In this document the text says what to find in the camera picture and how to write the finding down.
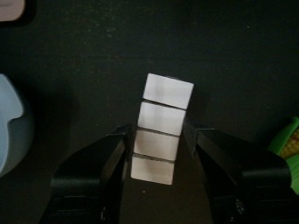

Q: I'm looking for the orange rectangular sponge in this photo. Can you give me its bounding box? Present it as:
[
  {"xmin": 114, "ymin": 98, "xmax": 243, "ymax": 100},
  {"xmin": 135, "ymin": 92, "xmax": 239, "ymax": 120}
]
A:
[{"xmin": 0, "ymin": 0, "xmax": 27, "ymax": 22}]

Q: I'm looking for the white segmented toy bar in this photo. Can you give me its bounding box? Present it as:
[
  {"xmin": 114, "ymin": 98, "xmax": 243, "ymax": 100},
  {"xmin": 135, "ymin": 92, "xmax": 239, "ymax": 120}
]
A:
[{"xmin": 130, "ymin": 73, "xmax": 195, "ymax": 186}]

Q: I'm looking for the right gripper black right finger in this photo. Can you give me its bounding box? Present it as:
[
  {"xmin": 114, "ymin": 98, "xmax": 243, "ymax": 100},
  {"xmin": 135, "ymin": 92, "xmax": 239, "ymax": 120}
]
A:
[{"xmin": 182, "ymin": 118, "xmax": 299, "ymax": 224}]

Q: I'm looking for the light blue toy pot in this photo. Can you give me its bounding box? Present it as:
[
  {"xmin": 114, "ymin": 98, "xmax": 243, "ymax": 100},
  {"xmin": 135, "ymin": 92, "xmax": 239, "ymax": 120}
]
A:
[{"xmin": 0, "ymin": 73, "xmax": 35, "ymax": 178}]

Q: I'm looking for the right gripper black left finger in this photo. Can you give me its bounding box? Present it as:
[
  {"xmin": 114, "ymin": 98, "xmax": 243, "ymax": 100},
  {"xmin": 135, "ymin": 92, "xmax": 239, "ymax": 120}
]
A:
[{"xmin": 39, "ymin": 124, "xmax": 136, "ymax": 224}]

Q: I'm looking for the green yellow toy corn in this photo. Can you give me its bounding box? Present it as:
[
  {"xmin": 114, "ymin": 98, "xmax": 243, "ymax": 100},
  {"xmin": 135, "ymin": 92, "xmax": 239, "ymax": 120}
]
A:
[{"xmin": 267, "ymin": 116, "xmax": 299, "ymax": 195}]

